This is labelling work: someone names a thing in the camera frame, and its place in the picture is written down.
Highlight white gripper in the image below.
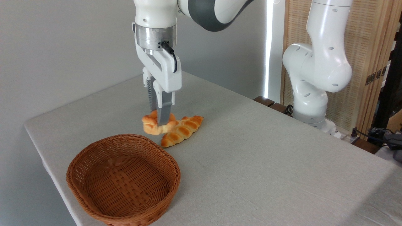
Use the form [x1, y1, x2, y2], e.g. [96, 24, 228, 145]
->
[135, 47, 183, 127]

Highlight round orange bread bun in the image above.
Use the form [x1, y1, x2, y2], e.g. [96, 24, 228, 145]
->
[141, 110, 178, 136]

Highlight braided bread loaf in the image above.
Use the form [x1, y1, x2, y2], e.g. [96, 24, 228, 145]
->
[161, 115, 204, 148]

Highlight brown wicker basket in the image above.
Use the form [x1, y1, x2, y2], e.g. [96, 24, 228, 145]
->
[66, 134, 181, 226]

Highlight dark brown wooden block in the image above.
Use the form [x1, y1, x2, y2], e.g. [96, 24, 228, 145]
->
[269, 103, 292, 116]
[352, 138, 381, 154]

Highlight grey tablecloth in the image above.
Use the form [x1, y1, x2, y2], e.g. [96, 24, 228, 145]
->
[24, 71, 402, 226]

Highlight wooden woven folding screen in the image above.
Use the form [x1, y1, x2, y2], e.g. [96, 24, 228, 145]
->
[283, 0, 402, 135]

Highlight dark metal screen hinge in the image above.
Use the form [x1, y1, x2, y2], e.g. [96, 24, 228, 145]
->
[365, 67, 387, 86]

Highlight black vertical stand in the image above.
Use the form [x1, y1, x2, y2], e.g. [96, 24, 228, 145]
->
[374, 16, 402, 129]

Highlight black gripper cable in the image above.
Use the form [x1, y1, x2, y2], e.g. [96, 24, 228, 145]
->
[159, 41, 178, 73]

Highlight black power adapter with cable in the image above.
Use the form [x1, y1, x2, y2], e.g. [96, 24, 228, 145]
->
[352, 127, 402, 149]

